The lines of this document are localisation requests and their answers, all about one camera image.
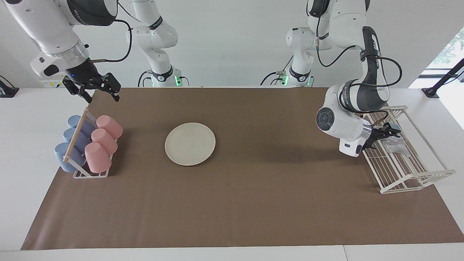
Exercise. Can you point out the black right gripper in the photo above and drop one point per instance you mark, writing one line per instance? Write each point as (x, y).
(87, 74)

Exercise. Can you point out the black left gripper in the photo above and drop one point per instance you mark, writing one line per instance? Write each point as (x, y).
(378, 135)

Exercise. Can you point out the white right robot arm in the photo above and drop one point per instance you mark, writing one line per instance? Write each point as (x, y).
(47, 29)

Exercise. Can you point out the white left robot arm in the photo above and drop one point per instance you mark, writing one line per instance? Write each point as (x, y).
(344, 123)

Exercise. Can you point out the cream round plate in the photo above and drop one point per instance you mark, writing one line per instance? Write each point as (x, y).
(190, 144)

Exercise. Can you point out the pink plastic cup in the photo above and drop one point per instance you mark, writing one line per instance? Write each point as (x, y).
(105, 140)
(110, 125)
(98, 157)

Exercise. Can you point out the blue plastic cup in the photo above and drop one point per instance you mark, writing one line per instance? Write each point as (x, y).
(81, 142)
(87, 127)
(62, 156)

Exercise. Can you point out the brown table mat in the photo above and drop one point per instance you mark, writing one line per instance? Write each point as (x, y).
(253, 203)

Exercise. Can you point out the white wall power socket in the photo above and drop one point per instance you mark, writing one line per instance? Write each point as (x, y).
(50, 84)

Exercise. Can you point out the black table clamp mount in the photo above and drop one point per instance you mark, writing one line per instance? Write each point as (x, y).
(7, 90)
(433, 90)

